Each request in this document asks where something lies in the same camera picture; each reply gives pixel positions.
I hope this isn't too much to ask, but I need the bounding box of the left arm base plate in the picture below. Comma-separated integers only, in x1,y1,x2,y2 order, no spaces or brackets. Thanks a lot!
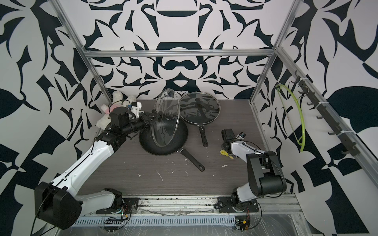
95,197,139,214

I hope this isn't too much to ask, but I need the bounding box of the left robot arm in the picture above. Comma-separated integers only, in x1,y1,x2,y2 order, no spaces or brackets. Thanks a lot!
34,107,158,230

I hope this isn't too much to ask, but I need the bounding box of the white teddy bear pink shirt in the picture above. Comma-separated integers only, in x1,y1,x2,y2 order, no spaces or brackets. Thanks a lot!
96,91,136,131

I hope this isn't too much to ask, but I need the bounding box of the aluminium frame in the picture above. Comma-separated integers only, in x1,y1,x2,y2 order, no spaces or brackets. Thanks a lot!
50,1,378,185

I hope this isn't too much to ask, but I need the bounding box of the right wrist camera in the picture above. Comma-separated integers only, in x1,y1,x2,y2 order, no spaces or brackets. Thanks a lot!
236,132,246,140

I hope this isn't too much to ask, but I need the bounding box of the small black frying pan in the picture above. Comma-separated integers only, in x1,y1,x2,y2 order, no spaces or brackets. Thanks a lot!
179,91,221,148

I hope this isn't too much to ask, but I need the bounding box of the large glass pot lid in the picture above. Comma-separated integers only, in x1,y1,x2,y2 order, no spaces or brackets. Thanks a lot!
151,88,180,147

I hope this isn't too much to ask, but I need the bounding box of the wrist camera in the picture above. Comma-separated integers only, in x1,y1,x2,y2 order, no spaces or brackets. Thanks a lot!
128,102,143,118
236,132,246,140

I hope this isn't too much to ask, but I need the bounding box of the large black frying pan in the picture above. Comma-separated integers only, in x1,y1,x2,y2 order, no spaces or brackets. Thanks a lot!
139,119,205,172

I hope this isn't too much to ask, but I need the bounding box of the black wall hook rack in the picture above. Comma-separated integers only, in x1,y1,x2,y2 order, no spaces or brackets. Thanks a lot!
294,70,361,157

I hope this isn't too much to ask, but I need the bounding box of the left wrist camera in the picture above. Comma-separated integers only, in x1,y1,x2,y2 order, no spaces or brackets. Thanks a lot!
128,102,143,118

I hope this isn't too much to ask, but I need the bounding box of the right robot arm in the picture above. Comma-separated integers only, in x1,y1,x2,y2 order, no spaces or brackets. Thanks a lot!
221,129,286,203

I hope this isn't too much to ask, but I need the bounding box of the yellow cleaning cloth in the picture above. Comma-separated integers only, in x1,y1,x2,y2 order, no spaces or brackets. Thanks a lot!
220,149,234,159

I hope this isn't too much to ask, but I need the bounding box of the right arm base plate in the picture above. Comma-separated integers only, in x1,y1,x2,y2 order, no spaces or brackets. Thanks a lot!
214,197,259,213

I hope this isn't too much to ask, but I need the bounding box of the small glass pan lid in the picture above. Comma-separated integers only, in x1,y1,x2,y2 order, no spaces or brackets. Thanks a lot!
179,91,221,125

